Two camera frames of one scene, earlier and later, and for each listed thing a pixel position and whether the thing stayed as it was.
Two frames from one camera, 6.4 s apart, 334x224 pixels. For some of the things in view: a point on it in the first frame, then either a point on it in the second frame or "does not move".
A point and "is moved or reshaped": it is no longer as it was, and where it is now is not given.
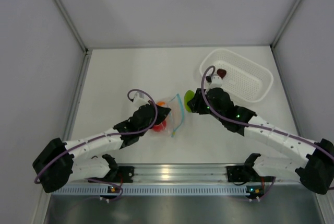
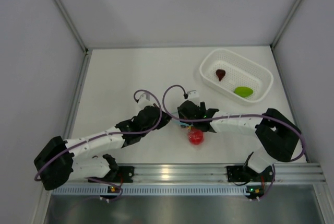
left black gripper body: x=153 y=119 does not move
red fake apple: x=160 y=127 is moved or reshaped
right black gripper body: x=199 y=106 → x=194 y=124
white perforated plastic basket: x=245 y=79 does not move
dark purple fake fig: x=221 y=72 does not move
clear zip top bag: x=174 y=121 → x=194 y=137
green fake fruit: x=188 y=96 is moved or reshaped
